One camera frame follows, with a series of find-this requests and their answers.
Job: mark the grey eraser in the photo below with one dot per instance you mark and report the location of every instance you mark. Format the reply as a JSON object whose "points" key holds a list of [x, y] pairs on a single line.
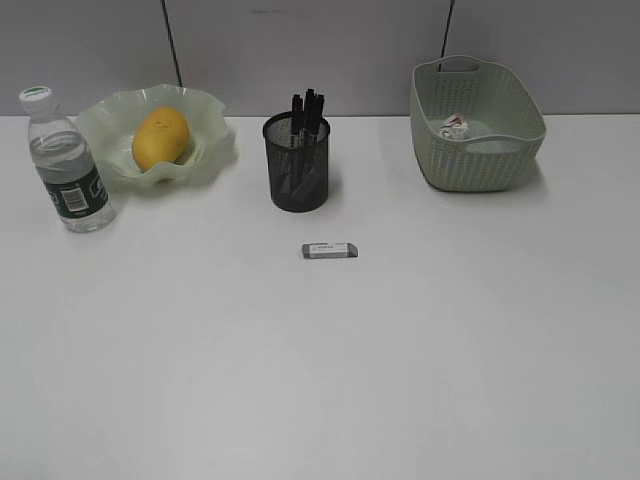
{"points": [[287, 184], [306, 186], [329, 250]]}

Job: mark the black marker pen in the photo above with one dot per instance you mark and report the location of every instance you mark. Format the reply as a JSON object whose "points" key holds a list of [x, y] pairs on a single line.
{"points": [[309, 106], [315, 118], [297, 120]]}

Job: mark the waste paper ball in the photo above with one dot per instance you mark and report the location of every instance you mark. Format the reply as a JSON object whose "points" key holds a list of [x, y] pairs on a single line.
{"points": [[455, 128]]}

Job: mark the yellow mango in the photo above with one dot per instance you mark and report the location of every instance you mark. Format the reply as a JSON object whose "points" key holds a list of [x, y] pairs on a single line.
{"points": [[162, 138]]}

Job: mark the clear water bottle green label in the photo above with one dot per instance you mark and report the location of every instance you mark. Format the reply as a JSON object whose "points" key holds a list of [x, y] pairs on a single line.
{"points": [[64, 163]]}

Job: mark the black mesh pen holder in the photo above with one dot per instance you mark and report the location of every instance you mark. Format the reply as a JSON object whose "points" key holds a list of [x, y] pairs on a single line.
{"points": [[282, 158]]}

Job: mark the pale green woven basket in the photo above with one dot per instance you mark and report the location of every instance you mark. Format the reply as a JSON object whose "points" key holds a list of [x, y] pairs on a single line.
{"points": [[507, 128]]}

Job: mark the pale green wavy plate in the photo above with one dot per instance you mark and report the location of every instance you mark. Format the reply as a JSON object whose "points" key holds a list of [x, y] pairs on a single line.
{"points": [[110, 126]]}

